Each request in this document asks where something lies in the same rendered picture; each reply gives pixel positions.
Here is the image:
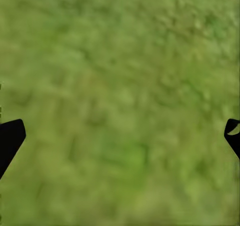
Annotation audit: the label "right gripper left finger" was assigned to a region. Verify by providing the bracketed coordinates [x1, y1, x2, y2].
[0, 119, 26, 179]

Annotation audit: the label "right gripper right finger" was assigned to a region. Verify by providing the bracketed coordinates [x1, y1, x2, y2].
[224, 118, 240, 159]

